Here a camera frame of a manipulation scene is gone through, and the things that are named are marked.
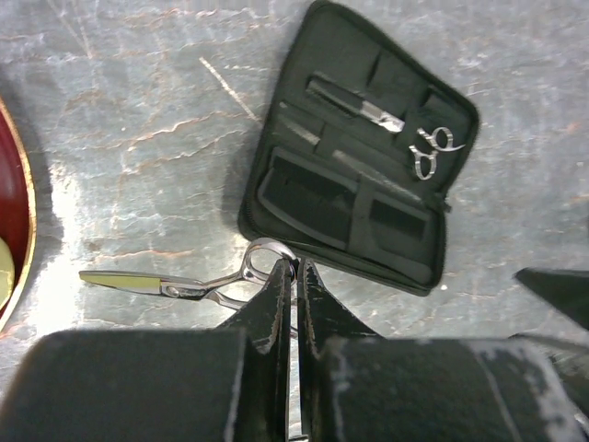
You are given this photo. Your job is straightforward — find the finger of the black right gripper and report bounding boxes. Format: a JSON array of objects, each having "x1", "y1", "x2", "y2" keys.
[{"x1": 514, "y1": 267, "x2": 589, "y2": 330}]

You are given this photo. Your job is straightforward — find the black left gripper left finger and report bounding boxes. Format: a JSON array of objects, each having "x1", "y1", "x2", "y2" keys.
[{"x1": 1, "y1": 260, "x2": 291, "y2": 441}]

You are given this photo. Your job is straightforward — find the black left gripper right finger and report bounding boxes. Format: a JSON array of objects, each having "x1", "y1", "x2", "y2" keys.
[{"x1": 297, "y1": 259, "x2": 584, "y2": 441}]

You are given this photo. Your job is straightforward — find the silver scissors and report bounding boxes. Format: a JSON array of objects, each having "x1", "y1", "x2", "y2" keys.
[
  {"x1": 78, "y1": 238, "x2": 299, "y2": 311},
  {"x1": 306, "y1": 76, "x2": 466, "y2": 180}
]

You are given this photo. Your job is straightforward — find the black handled comb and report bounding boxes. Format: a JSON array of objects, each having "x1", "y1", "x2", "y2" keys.
[{"x1": 258, "y1": 157, "x2": 355, "y2": 250}]

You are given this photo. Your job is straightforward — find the black zippered tool case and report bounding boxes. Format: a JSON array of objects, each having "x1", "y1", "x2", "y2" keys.
[{"x1": 237, "y1": 1, "x2": 479, "y2": 296}]

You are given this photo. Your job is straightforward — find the black straight comb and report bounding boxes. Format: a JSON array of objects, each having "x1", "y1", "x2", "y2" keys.
[{"x1": 370, "y1": 199, "x2": 429, "y2": 238}]

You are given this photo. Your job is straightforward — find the cream yellow cup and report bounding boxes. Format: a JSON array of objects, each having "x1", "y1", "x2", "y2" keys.
[{"x1": 0, "y1": 238, "x2": 15, "y2": 309}]

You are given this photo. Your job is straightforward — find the round red tray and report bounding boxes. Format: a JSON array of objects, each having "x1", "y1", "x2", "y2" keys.
[{"x1": 1, "y1": 103, "x2": 38, "y2": 327}]

